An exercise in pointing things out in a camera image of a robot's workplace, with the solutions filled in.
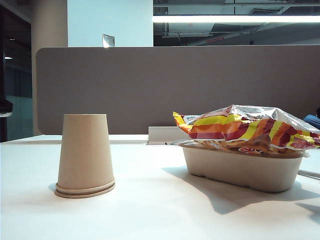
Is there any striped red yellow chip bag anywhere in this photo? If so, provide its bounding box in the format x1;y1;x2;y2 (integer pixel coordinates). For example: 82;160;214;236
172;104;320;157

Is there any beige oval pulp box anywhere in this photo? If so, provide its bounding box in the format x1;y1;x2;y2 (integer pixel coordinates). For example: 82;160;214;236
178;139;312;193

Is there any grey-brown desk divider panel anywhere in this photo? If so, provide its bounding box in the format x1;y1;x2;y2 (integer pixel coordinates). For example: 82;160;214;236
35;45;320;136

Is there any upturned brown paper cup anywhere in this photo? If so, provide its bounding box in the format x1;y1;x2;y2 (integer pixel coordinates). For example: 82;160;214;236
54;113;116;200

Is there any long white ceiling light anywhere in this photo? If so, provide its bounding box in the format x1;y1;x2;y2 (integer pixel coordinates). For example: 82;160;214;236
152;15;320;23

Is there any navy blue slipper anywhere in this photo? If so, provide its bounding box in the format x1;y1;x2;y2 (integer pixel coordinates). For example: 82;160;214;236
303;114;320;130

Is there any silver metal wall plate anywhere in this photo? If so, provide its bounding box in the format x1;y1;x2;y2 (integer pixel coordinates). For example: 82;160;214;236
101;33;116;48

